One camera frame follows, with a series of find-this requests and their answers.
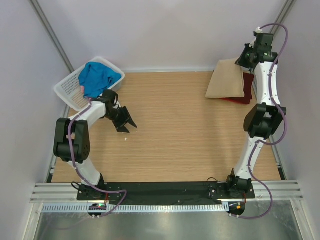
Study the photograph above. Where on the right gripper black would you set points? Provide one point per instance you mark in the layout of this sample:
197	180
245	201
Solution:
241	61

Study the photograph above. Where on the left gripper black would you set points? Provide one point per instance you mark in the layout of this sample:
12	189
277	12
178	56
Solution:
125	118

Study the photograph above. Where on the beige t shirt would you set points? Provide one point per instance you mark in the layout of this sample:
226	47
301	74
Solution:
226	81

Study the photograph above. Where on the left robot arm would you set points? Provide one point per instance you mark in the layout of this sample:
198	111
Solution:
72	140

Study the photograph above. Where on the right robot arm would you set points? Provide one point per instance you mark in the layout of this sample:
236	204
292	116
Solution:
265	117

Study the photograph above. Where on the folded dark red shirt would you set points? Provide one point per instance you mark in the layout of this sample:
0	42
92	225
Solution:
248	79

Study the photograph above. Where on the blue t shirt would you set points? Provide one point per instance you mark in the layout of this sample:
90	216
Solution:
97	77

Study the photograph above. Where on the right aluminium frame post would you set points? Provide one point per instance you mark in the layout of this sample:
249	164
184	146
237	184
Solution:
283	14

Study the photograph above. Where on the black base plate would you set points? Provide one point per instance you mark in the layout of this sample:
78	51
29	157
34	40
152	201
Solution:
173	193

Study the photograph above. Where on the slotted cable duct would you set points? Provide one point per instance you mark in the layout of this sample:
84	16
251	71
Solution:
100	208

